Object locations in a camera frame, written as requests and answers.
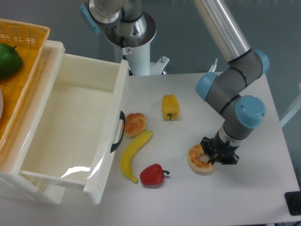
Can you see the yellow toy bell pepper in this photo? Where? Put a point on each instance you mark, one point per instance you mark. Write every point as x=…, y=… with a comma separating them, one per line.
x=170, y=107

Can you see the yellow toy banana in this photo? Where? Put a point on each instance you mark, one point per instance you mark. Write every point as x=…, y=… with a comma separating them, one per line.
x=129, y=153

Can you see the orange plastic basket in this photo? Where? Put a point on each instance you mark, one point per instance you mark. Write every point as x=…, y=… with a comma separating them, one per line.
x=29, y=40

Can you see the glazed toy donut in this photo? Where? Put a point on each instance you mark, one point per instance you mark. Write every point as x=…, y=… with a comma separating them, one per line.
x=198, y=161

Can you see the green toy bell pepper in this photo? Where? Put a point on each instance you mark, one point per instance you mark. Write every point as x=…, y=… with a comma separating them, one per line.
x=10, y=60

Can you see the black device at table edge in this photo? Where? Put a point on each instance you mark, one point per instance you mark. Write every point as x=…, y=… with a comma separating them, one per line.
x=293, y=201

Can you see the black drawer handle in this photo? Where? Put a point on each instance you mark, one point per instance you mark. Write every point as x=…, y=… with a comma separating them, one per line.
x=119, y=132

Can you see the white plastic drawer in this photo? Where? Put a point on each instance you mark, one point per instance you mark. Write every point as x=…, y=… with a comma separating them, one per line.
x=72, y=142

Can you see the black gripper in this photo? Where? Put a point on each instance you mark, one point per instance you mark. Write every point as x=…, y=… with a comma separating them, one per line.
x=218, y=149

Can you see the braided toy bread roll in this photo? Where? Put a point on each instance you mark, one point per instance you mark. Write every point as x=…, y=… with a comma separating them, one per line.
x=136, y=123

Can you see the white plastic drawer cabinet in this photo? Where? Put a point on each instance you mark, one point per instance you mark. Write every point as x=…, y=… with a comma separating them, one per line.
x=13, y=183

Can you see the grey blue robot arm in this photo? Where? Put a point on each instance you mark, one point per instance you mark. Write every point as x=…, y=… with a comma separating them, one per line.
x=241, y=114

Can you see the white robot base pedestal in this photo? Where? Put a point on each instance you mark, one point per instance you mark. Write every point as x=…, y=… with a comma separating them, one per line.
x=138, y=51

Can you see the red toy bell pepper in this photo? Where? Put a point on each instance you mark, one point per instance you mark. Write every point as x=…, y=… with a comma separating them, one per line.
x=153, y=175

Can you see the white plate edge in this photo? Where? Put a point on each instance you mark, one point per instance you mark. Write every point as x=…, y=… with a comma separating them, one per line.
x=1, y=104

